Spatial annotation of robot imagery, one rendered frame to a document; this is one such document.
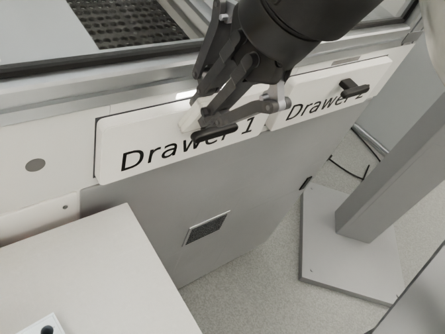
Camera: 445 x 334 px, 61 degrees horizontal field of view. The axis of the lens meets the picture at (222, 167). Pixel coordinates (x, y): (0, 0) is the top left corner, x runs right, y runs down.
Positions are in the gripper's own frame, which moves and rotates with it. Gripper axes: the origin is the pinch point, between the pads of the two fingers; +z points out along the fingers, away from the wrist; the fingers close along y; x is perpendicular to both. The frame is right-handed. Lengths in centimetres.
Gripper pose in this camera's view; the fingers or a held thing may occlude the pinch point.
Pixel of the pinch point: (198, 114)
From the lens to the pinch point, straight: 47.0
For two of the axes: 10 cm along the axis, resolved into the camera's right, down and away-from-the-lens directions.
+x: 7.9, -2.8, 5.4
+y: 4.2, 9.0, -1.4
